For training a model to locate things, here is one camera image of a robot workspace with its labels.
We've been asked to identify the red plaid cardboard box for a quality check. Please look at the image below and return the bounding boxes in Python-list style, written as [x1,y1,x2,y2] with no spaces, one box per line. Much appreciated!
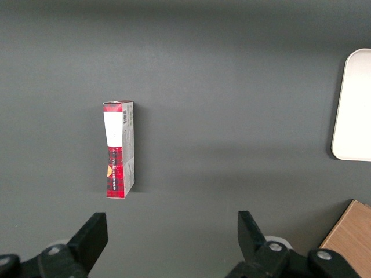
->
[102,100,136,200]

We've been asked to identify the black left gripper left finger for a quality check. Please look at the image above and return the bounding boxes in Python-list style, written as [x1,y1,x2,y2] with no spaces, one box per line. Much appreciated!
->
[0,212,109,278]

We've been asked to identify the beige rectangular tray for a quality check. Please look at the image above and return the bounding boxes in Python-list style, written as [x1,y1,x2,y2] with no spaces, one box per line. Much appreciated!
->
[331,48,371,162]

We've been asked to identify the wooden two-drawer cabinet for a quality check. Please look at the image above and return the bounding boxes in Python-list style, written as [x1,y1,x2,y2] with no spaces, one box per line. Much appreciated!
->
[318,199,371,272]

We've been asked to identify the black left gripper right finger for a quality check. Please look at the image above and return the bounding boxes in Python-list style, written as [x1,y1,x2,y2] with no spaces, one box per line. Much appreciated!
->
[225,210,363,278]

